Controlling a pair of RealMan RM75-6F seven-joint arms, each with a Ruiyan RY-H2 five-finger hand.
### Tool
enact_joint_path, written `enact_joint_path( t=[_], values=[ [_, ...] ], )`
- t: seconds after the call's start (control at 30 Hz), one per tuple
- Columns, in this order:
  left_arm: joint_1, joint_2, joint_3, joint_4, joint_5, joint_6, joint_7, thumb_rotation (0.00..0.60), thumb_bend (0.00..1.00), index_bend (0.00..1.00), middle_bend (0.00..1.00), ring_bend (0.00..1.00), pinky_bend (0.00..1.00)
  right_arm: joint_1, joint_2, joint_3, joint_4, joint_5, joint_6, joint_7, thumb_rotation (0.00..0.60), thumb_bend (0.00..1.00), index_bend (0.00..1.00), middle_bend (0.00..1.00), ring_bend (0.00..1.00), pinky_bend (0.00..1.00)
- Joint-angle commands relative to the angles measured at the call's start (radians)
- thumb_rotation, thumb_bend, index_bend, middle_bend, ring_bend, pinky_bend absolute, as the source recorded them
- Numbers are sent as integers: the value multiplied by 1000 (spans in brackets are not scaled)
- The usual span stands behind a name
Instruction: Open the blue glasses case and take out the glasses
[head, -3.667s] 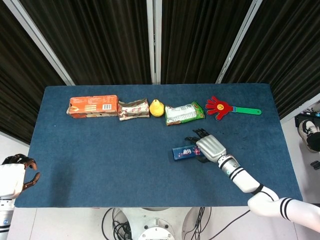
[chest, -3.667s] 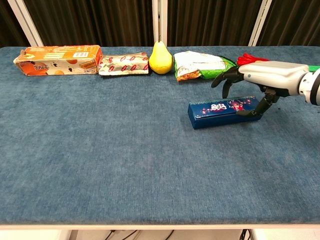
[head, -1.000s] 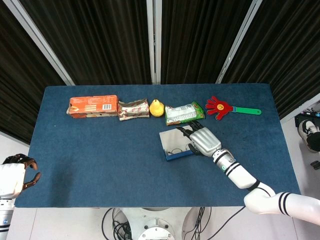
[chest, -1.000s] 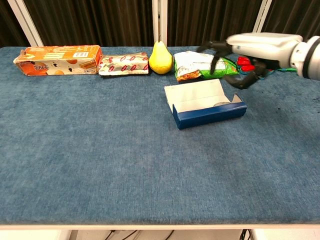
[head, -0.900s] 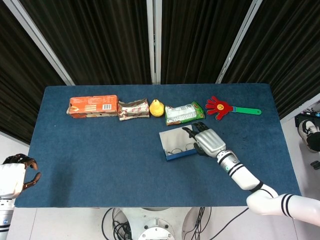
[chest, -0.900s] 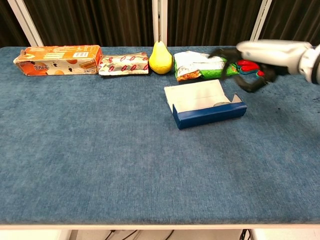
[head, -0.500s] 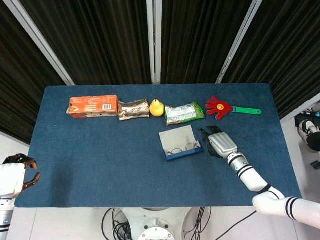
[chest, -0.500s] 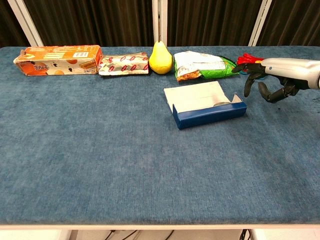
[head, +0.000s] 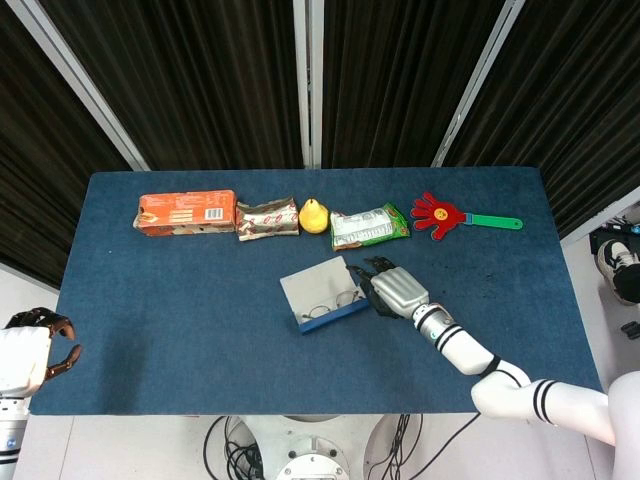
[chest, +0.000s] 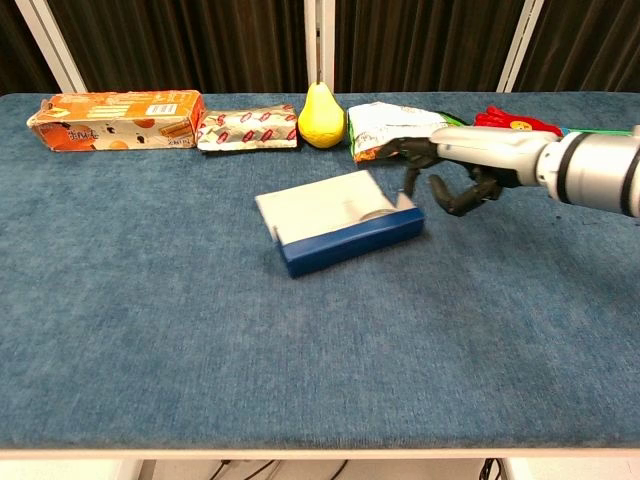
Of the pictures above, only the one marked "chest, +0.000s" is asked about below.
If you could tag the silver robot right hand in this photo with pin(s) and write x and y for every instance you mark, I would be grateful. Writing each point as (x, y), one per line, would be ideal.
(490, 150)

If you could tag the orange cardboard snack box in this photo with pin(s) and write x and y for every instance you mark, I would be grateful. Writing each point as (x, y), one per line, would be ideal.
(115, 120)

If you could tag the red hand clapper toy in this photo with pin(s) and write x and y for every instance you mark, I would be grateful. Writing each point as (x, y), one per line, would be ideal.
(500, 120)

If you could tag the green white snack bag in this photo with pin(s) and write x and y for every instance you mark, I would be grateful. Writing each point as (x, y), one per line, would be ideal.
(380, 120)

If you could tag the black ribbed partition panel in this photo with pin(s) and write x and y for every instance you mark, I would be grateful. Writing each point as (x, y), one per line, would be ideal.
(190, 45)
(420, 45)
(20, 60)
(590, 45)

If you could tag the yellow pear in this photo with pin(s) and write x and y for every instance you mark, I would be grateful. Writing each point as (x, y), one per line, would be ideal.
(321, 122)

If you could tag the brown white snack packet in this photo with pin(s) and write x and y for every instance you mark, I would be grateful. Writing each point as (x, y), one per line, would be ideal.
(245, 130)

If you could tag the white partition post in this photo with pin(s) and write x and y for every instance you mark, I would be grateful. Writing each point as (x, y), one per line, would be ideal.
(320, 45)
(520, 45)
(52, 50)

